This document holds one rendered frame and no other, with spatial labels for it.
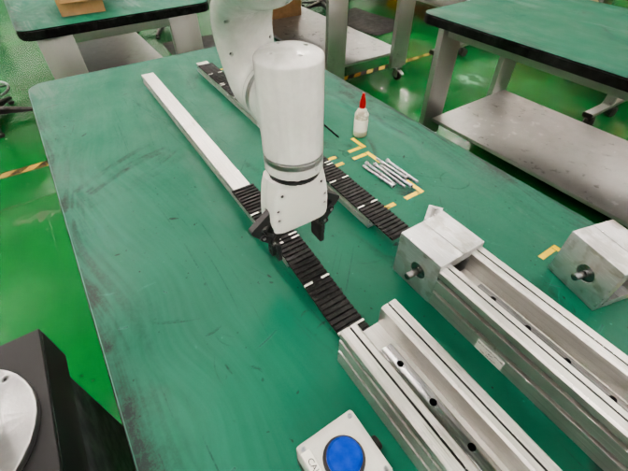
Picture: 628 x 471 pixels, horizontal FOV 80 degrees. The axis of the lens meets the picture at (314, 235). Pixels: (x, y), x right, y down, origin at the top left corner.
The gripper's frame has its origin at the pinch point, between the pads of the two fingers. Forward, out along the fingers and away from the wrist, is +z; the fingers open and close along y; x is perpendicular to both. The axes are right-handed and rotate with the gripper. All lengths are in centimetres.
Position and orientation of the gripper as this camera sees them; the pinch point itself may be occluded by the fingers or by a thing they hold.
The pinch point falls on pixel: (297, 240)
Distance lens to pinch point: 64.9
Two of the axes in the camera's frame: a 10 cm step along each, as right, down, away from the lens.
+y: -8.4, 3.9, -3.9
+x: 5.5, 5.9, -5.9
